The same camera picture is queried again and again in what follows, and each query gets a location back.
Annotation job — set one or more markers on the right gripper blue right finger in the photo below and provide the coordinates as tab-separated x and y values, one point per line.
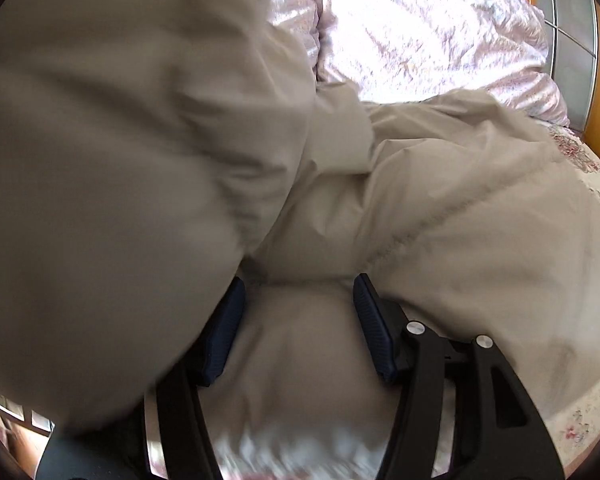
498	432

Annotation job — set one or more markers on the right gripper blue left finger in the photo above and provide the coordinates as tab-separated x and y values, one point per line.
186	445

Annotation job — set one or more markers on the beige puffer down jacket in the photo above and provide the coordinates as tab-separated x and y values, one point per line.
147	150

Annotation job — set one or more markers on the floral quilted bedspread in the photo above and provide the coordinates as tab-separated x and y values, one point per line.
476	225

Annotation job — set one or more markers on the frosted glass sliding door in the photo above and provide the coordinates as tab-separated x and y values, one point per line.
572	32

